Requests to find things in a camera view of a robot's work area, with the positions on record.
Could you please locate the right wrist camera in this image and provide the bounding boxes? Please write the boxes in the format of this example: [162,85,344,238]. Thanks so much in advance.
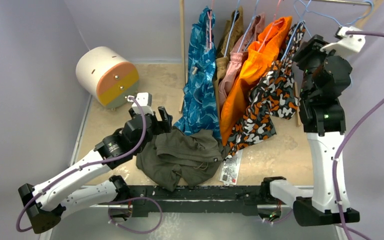
[320,26,366,58]

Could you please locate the brown shorts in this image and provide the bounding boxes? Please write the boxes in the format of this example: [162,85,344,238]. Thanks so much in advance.
[212,6,244,114]

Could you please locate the light blue hanger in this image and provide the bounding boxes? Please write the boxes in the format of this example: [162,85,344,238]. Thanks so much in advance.
[293,0,375,34]

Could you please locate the round pastel drawer box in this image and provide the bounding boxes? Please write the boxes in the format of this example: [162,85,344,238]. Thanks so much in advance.
[75,46,139,109]

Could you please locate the blue hanger of camouflage shorts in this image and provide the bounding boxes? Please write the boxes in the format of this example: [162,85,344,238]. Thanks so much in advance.
[281,0,311,61]

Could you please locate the blue patterned shorts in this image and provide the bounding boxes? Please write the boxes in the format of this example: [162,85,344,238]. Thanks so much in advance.
[174,7,221,139]

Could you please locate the wooden clothes rack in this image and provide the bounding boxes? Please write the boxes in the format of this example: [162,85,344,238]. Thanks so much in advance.
[178,0,384,127]

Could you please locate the olive green shorts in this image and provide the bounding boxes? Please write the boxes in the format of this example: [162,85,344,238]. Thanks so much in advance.
[136,127,230,192]

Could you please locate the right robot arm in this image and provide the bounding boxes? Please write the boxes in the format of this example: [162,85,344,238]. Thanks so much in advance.
[260,33,366,227]

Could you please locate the white printed tag card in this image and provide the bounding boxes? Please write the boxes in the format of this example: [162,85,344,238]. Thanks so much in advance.
[219,150,243,186]

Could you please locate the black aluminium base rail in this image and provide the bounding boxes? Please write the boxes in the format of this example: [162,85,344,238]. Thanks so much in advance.
[47,183,315,220]

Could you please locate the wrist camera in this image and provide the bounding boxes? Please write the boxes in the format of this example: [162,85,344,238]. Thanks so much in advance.
[127,92,153,115]
[320,26,366,58]

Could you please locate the pink shorts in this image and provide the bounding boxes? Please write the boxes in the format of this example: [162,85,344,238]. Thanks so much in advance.
[219,12,265,107]

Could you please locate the camouflage orange black shorts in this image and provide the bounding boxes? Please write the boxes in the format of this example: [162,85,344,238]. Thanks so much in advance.
[226,24,306,159]

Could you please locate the blue hanger of brown shorts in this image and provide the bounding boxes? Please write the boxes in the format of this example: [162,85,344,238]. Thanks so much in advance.
[223,0,241,57]

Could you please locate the pink hanger of orange shorts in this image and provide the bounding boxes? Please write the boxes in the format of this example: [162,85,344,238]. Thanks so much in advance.
[258,0,282,52]

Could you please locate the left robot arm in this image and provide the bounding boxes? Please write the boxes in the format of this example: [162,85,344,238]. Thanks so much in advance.
[16,106,173,234]

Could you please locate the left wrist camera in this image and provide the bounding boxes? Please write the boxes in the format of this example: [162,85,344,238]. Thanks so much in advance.
[127,92,153,115]

